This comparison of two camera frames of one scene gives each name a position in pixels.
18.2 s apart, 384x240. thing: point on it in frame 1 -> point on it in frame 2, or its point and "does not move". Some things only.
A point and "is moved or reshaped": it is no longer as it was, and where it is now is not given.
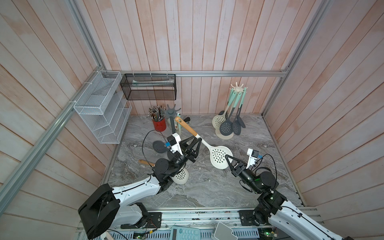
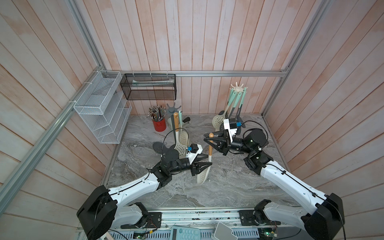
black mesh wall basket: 149,86 does not move
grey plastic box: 223,232 does not move
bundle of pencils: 157,113 does not move
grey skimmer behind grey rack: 159,147 does not move
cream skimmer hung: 217,119 does not move
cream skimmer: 217,154 is moved or reshaped
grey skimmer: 239,118 does not move
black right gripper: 240,170 -> 224,147
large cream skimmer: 180,178 -> 202,176
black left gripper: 192,154 -> 197,168
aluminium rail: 179,216 does not move
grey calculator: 184,233 does not move
